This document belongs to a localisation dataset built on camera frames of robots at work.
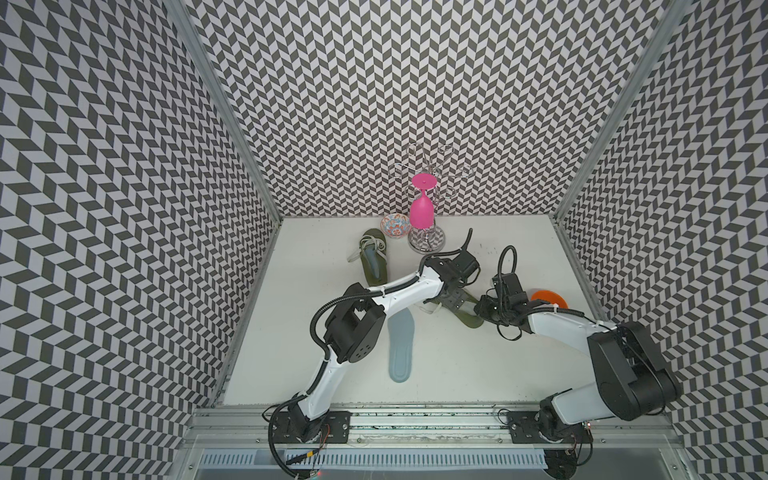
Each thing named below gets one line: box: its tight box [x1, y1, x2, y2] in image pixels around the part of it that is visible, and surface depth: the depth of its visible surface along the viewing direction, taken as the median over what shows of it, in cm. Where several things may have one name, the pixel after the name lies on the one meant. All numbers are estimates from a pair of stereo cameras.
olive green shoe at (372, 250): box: [347, 228, 388, 287], surface depth 103 cm
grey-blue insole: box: [388, 307, 415, 383], surface depth 86 cm
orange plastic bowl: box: [531, 290, 568, 309], surface depth 93 cm
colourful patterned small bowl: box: [380, 213, 411, 239], surface depth 117 cm
